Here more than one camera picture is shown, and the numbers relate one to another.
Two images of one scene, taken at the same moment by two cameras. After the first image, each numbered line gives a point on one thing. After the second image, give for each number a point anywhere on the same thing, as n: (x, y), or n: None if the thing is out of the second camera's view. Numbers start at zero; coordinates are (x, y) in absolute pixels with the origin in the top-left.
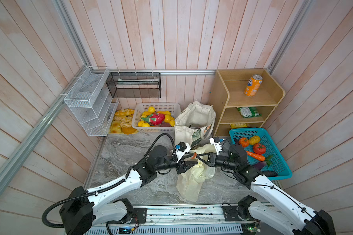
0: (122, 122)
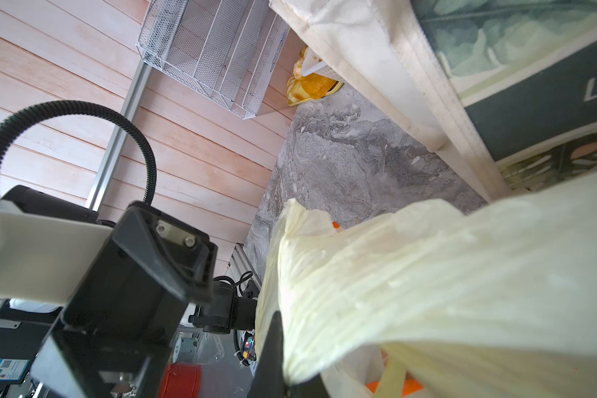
0: (302, 88)
